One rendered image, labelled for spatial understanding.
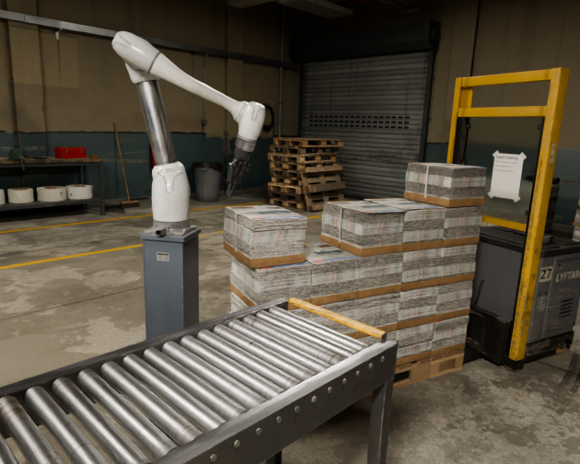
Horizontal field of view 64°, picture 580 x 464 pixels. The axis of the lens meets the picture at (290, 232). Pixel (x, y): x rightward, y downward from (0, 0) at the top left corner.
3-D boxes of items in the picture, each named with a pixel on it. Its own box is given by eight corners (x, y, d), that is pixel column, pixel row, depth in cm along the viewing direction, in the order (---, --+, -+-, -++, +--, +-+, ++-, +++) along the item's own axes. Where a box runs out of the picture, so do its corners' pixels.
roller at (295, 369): (222, 334, 163) (221, 320, 162) (323, 388, 131) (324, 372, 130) (210, 338, 159) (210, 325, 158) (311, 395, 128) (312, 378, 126)
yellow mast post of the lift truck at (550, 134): (503, 354, 298) (545, 68, 260) (512, 352, 302) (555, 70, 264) (515, 361, 290) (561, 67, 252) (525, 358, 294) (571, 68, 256)
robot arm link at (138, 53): (160, 46, 188) (163, 52, 201) (119, 19, 183) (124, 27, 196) (145, 75, 189) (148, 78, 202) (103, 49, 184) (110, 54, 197)
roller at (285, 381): (193, 330, 154) (194, 344, 155) (295, 388, 122) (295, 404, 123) (206, 326, 157) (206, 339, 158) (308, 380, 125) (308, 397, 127)
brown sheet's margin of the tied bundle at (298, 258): (237, 259, 225) (237, 250, 224) (290, 253, 238) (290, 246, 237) (250, 268, 211) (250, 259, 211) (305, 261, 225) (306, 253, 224)
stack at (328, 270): (227, 390, 263) (228, 249, 245) (388, 352, 317) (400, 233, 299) (255, 430, 230) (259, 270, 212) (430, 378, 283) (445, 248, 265)
